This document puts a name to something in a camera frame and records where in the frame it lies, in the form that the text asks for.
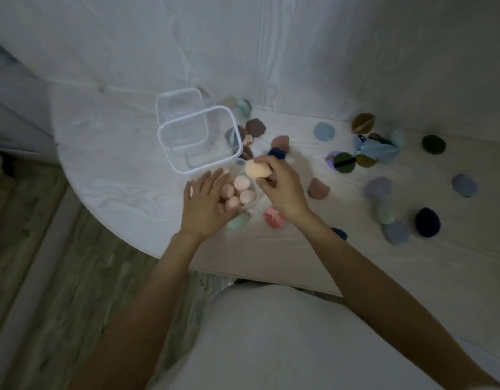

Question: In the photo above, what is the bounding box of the person's right hand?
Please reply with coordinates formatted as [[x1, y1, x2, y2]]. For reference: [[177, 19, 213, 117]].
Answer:
[[254, 155, 315, 222]]

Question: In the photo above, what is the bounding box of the person's left hand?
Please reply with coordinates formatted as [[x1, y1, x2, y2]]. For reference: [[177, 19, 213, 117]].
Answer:
[[180, 168, 243, 242]]

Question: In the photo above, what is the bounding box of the orange makeup sponge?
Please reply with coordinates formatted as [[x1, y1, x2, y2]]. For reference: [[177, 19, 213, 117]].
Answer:
[[244, 158, 273, 180]]

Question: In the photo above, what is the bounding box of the small clear round container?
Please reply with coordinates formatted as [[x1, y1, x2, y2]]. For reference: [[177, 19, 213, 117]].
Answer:
[[217, 170, 262, 212]]

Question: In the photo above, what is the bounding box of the person's left forearm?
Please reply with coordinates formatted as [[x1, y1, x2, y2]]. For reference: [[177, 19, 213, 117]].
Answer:
[[67, 230, 213, 390]]

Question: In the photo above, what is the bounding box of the person's right forearm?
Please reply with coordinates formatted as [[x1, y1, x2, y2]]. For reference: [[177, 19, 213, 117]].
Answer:
[[290, 210, 500, 390]]

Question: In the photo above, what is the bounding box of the clear square plastic container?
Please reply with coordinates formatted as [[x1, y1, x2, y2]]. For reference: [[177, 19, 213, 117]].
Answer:
[[154, 88, 212, 152], [158, 105, 244, 175]]

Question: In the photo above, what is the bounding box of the coral red powder puff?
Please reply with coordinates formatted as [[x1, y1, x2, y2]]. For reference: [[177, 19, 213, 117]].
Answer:
[[263, 206, 287, 230]]

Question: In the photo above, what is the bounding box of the mint green powder puff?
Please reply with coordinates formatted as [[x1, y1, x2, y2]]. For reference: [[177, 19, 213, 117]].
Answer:
[[375, 200, 397, 226], [226, 211, 252, 231]]

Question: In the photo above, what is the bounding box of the dusty pink powder puff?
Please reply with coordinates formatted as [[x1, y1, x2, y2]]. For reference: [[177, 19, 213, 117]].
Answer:
[[270, 135, 291, 154]]

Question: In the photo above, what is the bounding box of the grey-blue powder puff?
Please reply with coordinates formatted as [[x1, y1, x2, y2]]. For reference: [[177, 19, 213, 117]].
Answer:
[[381, 219, 411, 246], [452, 174, 478, 199], [224, 126, 243, 148]]

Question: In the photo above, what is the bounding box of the mauve powder puff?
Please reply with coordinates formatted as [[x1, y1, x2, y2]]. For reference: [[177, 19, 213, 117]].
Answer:
[[307, 177, 330, 200]]

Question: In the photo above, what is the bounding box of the teal powder puff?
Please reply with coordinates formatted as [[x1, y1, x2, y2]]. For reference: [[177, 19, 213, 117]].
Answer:
[[233, 98, 253, 119]]

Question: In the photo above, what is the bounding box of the light blue powder puff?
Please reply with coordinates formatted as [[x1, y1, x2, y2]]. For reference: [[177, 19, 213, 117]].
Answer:
[[313, 121, 337, 142]]

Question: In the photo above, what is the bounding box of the lilac powder puff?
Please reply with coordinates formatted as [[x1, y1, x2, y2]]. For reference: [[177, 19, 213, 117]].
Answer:
[[363, 176, 393, 199]]

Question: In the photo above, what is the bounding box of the light blue puff packet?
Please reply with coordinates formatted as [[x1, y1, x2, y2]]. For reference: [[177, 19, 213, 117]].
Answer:
[[352, 135, 397, 163]]

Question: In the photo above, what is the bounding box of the olive brown powder puff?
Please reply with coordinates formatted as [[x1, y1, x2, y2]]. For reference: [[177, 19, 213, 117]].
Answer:
[[351, 113, 377, 135]]

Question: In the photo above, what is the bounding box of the person's white shirt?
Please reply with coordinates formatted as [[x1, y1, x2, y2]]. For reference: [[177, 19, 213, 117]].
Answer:
[[150, 283, 500, 390]]

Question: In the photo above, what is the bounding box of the white cabinet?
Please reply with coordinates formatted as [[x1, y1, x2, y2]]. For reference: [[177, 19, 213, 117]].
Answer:
[[0, 36, 60, 164]]

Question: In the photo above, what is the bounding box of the dark green strapped powder puff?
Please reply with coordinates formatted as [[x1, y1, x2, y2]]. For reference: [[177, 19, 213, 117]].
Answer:
[[333, 152, 358, 175]]

